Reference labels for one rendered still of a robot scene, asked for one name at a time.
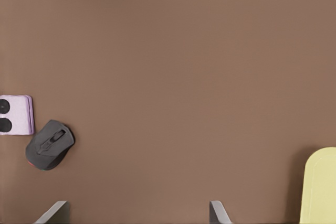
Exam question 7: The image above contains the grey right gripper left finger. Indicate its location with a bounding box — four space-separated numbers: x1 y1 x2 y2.
33 200 71 224

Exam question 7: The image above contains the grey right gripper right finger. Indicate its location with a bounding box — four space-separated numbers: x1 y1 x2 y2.
209 200 234 224

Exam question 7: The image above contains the dark grey computer mouse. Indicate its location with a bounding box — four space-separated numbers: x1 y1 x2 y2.
25 119 76 172

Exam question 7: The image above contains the pale yellow tray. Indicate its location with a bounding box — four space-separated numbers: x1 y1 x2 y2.
299 146 336 224

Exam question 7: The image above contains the lilac phone with black lenses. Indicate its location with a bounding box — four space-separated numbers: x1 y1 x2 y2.
0 94 36 136

